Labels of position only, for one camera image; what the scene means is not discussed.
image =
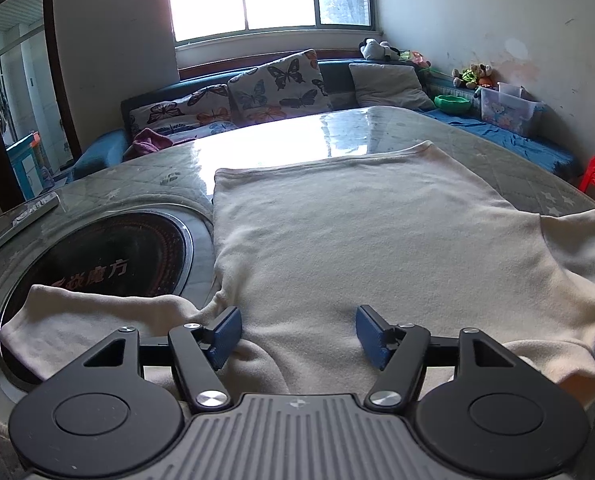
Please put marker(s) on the pink cloth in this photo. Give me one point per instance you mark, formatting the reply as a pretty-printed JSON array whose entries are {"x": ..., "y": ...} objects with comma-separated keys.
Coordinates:
[{"x": 150, "y": 142}]

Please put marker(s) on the panda plush toy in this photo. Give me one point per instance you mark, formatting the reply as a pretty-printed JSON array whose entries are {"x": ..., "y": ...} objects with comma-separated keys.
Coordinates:
[{"x": 375, "y": 49}]

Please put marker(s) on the clear plastic storage box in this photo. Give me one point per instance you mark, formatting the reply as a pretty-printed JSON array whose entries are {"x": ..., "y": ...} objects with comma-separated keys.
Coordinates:
[{"x": 507, "y": 112}]

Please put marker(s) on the dark wooden door frame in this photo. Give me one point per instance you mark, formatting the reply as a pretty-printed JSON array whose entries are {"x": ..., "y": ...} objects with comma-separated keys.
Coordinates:
[{"x": 57, "y": 60}]

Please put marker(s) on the pink plush toy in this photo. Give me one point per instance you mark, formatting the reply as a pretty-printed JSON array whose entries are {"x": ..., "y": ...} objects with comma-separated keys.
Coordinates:
[{"x": 420, "y": 58}]

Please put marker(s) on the flat butterfly print pillow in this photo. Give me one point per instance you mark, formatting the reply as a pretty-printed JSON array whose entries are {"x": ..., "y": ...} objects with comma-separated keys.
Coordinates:
[{"x": 187, "y": 107}]

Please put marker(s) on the cream long-sleeved shirt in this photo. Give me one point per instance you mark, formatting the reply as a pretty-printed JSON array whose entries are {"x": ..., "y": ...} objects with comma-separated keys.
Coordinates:
[{"x": 352, "y": 240}]

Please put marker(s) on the blue corner sofa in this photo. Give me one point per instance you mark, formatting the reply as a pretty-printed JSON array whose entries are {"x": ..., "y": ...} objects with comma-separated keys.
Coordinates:
[{"x": 97, "y": 152}]

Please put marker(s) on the round black induction cooker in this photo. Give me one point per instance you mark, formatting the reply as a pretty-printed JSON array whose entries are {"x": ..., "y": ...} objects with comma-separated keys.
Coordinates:
[{"x": 117, "y": 250}]

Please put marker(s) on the green plastic basin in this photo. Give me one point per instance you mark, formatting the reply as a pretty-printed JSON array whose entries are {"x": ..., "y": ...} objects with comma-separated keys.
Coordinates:
[{"x": 452, "y": 104}]

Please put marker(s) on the large butterfly print pillow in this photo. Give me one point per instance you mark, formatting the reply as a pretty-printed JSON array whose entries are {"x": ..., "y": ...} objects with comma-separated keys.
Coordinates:
[{"x": 277, "y": 85}]

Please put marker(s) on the blue patterned sofa cover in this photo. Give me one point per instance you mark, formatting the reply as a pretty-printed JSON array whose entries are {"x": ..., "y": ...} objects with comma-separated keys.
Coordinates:
[{"x": 507, "y": 140}]

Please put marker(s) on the grey pillow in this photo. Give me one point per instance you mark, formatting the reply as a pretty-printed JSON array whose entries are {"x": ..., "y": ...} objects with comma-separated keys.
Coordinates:
[{"x": 387, "y": 85}]

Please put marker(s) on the small white plastic container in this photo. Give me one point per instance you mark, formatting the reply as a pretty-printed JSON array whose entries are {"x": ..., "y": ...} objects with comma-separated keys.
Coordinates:
[{"x": 509, "y": 89}]

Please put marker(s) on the brown teddy bear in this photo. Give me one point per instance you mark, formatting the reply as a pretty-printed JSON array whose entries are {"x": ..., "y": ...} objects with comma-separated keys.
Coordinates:
[{"x": 481, "y": 72}]

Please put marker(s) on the green plush toy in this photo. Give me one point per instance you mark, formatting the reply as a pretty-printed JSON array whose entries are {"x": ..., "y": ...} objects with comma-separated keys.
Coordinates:
[{"x": 467, "y": 79}]

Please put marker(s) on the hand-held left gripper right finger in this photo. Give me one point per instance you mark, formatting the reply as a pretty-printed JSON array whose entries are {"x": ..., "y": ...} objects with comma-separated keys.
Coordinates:
[{"x": 370, "y": 335}]

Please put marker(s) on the grey remote control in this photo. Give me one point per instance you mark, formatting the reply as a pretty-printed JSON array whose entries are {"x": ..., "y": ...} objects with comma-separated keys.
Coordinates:
[{"x": 24, "y": 220}]

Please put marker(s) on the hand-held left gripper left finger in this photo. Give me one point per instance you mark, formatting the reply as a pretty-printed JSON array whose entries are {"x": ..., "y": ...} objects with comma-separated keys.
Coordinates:
[{"x": 226, "y": 337}]

